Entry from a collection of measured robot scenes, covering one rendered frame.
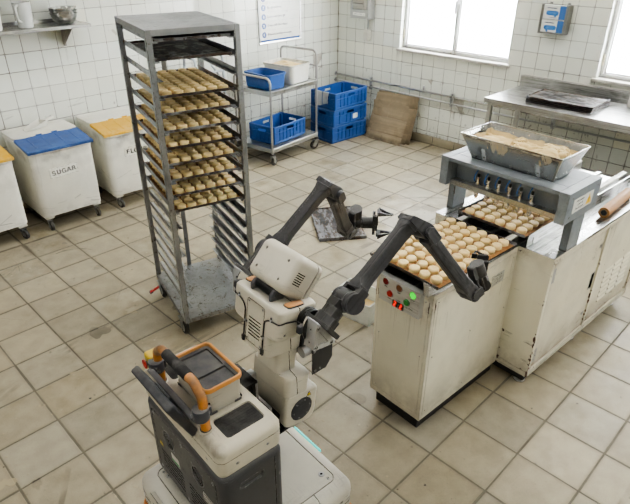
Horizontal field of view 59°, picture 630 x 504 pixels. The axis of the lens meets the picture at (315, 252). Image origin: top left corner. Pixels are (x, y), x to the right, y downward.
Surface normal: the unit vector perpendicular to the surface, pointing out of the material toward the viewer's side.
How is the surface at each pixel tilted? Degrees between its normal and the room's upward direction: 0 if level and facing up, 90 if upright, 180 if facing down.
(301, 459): 0
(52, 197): 90
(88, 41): 90
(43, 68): 90
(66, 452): 0
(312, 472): 0
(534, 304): 90
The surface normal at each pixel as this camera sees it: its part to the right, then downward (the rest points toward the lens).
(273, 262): -0.55, -0.36
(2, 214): 0.73, 0.38
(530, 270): -0.75, 0.33
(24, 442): 0.00, -0.87
